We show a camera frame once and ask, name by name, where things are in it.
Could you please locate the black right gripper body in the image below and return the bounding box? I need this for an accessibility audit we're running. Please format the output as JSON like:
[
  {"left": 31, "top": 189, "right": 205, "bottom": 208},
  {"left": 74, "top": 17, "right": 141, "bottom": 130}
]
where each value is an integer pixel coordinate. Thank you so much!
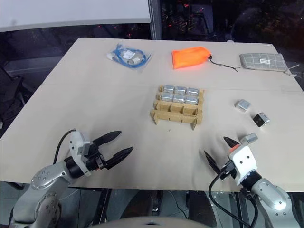
[{"left": 219, "top": 143, "right": 241, "bottom": 181}]

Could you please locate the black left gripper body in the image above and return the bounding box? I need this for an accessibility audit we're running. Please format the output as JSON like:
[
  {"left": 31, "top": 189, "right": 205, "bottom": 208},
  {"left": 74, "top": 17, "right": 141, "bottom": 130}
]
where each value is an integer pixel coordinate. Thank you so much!
[{"left": 84, "top": 143, "right": 107, "bottom": 171}]

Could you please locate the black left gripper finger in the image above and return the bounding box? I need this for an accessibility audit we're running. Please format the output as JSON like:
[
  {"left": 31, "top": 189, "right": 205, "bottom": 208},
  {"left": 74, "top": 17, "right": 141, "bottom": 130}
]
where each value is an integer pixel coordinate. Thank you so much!
[
  {"left": 92, "top": 131, "right": 123, "bottom": 151},
  {"left": 104, "top": 146, "right": 134, "bottom": 170}
]

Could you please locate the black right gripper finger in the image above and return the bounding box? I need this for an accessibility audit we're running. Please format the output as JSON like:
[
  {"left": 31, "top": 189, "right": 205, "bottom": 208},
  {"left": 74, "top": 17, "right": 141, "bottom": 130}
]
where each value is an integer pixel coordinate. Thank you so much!
[
  {"left": 223, "top": 136, "right": 239, "bottom": 149},
  {"left": 204, "top": 150, "right": 223, "bottom": 176}
]

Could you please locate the wooden rack with metal parts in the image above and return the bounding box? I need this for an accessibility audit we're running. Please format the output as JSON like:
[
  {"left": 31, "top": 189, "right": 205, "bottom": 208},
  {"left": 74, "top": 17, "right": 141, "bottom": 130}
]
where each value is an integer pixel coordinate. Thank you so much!
[{"left": 150, "top": 84, "right": 206, "bottom": 131}]

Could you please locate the clear plastic zip bag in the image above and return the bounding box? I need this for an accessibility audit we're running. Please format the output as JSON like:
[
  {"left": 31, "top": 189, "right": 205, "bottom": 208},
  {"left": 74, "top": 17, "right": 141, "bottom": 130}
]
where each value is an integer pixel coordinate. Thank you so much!
[{"left": 106, "top": 43, "right": 152, "bottom": 73}]

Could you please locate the grey checked fabric pouch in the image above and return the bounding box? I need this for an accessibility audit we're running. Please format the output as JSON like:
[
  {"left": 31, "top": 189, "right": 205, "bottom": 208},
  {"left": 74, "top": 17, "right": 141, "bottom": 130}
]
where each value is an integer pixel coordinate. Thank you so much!
[{"left": 239, "top": 52, "right": 301, "bottom": 78}]

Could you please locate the grey window pillar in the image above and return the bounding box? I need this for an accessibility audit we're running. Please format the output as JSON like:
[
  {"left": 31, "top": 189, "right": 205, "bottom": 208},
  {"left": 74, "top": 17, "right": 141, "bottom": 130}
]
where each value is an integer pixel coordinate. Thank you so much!
[{"left": 147, "top": 0, "right": 164, "bottom": 40}]

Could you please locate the white board panel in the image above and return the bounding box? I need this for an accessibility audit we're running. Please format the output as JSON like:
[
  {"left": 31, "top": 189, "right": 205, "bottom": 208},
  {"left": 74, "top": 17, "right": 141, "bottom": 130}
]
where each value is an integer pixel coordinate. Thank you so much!
[{"left": 0, "top": 0, "right": 152, "bottom": 33}]

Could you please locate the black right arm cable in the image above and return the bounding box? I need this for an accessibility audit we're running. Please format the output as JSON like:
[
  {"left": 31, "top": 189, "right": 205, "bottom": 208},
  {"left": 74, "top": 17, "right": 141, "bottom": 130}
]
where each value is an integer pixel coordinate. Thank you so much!
[{"left": 208, "top": 163, "right": 260, "bottom": 228}]

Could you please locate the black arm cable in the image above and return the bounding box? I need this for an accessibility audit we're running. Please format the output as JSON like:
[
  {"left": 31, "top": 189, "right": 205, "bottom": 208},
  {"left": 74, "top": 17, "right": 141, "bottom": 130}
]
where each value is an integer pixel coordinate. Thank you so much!
[
  {"left": 53, "top": 129, "right": 77, "bottom": 165},
  {"left": 208, "top": 163, "right": 260, "bottom": 228}
]

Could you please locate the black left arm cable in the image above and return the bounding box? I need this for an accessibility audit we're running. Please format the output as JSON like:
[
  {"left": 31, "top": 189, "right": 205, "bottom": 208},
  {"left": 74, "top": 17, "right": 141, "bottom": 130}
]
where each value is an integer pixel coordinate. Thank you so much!
[{"left": 53, "top": 129, "right": 77, "bottom": 165}]

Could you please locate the blue coiled cable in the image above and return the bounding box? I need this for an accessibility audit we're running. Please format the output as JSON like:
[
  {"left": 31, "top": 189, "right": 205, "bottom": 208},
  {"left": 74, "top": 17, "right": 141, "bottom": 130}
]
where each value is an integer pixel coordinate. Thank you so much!
[{"left": 111, "top": 44, "right": 150, "bottom": 69}]

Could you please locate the orange drawstring pouch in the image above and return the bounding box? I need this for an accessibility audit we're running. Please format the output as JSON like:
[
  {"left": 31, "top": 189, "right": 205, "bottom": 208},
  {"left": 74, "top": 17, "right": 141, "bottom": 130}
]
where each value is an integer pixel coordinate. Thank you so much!
[{"left": 171, "top": 46, "right": 241, "bottom": 73}]

